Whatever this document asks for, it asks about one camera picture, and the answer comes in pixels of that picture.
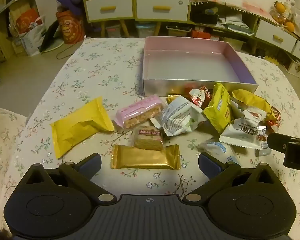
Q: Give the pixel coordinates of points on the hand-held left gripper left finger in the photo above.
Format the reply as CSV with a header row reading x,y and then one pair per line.
x,y
91,163

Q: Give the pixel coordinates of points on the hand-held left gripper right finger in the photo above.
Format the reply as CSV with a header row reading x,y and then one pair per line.
x,y
210,165

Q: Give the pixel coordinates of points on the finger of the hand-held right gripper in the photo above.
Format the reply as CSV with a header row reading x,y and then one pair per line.
x,y
297,156
280,141

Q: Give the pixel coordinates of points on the clear blue snack packet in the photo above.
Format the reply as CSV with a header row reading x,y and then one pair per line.
x,y
220,148

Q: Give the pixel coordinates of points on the plain yellow snack packet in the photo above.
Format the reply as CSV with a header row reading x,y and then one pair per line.
x,y
77,127
252,100

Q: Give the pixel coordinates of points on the yellow printed snack packet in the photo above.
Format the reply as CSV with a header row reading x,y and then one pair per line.
x,y
220,110

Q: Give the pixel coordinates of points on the pink snack bar packet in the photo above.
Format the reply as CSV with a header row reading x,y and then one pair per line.
x,y
140,110

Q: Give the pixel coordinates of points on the pink cardboard box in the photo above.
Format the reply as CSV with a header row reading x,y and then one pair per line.
x,y
190,65

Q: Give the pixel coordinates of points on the small clear nut packet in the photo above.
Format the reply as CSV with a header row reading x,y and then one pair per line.
x,y
263,140

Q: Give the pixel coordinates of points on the dark red snack packet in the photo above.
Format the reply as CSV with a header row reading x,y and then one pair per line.
x,y
275,117

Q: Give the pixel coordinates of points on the white nut packet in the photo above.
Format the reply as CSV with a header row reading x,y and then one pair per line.
x,y
240,132

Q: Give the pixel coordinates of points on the gold foil snack packet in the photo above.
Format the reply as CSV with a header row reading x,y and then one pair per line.
x,y
145,157

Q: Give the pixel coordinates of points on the white blue printed packet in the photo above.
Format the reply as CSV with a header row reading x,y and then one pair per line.
x,y
177,115

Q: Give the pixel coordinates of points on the brown wafer packet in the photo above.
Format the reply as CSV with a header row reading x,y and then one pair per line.
x,y
148,140

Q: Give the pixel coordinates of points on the red white snack packet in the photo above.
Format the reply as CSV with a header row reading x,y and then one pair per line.
x,y
198,97

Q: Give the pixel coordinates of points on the orange fruit decoration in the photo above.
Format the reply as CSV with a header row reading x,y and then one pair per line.
x,y
283,15

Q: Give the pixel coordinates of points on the stack of papers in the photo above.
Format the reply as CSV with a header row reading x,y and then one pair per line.
x,y
235,22

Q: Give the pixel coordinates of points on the red cardboard box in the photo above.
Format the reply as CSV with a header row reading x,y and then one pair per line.
x,y
200,35

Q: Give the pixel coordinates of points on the black flat panel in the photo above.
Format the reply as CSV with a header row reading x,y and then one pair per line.
x,y
50,37

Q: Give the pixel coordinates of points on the small clear storage box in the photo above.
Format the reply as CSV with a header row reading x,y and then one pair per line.
x,y
113,31

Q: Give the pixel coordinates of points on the orange printed bag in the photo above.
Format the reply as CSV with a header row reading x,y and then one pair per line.
x,y
70,28

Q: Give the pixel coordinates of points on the clear storage box black lid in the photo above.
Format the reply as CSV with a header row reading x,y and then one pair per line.
x,y
178,31

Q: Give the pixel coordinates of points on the white orange shopping bag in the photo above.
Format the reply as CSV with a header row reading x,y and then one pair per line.
x,y
31,35

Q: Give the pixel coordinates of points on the clear storage box blue lid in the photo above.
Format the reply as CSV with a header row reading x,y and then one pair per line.
x,y
146,30

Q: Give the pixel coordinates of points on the pink cloth with pompoms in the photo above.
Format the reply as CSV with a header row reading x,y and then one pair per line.
x,y
215,0

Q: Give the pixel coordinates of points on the yellow wooden cabinet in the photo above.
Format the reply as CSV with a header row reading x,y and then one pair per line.
x,y
134,5

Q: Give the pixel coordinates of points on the wooden shelf unit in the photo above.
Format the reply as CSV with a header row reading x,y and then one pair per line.
x,y
12,2

